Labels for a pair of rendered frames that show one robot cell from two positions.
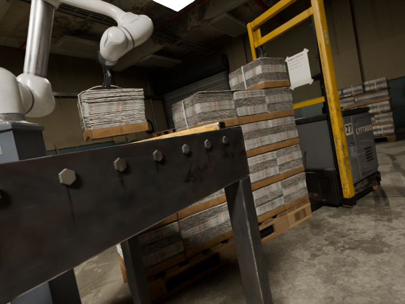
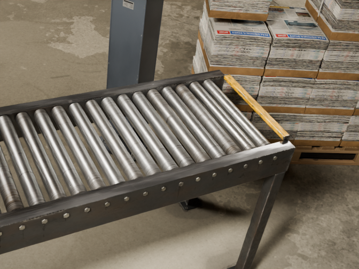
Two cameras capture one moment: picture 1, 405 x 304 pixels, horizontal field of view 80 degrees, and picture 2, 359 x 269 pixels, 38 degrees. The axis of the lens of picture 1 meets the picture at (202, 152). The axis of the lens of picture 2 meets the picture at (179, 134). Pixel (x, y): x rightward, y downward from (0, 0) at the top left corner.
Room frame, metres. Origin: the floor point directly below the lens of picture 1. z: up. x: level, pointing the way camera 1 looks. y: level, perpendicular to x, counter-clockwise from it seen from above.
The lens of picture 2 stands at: (-0.98, -0.18, 1.97)
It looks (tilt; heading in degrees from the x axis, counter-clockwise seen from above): 39 degrees down; 19
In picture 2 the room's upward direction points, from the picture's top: 10 degrees clockwise
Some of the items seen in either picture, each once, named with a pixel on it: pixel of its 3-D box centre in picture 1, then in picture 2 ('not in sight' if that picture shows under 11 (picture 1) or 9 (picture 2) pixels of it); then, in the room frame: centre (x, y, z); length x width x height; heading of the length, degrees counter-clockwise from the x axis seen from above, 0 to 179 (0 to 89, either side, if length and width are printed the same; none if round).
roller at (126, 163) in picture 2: not in sight; (112, 140); (0.27, 0.48, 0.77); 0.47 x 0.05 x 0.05; 53
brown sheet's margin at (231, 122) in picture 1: (205, 128); (342, 19); (1.70, -0.05, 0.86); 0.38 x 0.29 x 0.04; 33
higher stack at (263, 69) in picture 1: (269, 143); not in sight; (2.01, -0.56, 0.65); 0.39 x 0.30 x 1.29; 32
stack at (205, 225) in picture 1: (202, 194); (295, 88); (1.63, 0.06, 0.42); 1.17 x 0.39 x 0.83; 122
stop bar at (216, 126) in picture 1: (163, 139); (255, 105); (0.74, 0.11, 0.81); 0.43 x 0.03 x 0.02; 53
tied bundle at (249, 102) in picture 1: (235, 111); not in sight; (1.86, -0.31, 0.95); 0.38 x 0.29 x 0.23; 32
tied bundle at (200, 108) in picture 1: (203, 115); (348, 4); (1.70, -0.05, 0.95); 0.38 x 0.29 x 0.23; 33
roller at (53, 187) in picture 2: not in sight; (39, 156); (0.06, 0.64, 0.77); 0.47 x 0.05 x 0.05; 53
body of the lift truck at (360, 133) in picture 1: (327, 153); not in sight; (2.44, -1.24, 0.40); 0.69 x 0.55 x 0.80; 32
